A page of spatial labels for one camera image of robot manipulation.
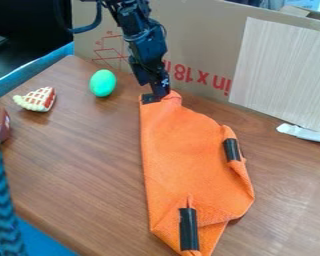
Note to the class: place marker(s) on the orange cloth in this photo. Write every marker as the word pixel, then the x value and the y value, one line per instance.
pixel 189 166

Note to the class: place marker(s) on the white paper scrap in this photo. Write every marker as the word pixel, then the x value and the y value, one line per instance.
pixel 303 132

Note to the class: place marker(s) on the toy pie slice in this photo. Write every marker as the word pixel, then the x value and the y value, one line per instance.
pixel 37 99

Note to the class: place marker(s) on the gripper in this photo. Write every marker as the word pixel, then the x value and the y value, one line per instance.
pixel 148 55

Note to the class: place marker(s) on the cardboard box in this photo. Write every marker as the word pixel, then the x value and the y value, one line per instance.
pixel 203 36

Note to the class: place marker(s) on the green toy egg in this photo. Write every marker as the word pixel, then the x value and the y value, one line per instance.
pixel 102 83

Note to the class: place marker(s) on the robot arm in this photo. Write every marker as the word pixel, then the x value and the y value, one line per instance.
pixel 132 16

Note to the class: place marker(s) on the wooden board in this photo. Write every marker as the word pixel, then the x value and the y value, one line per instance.
pixel 283 71

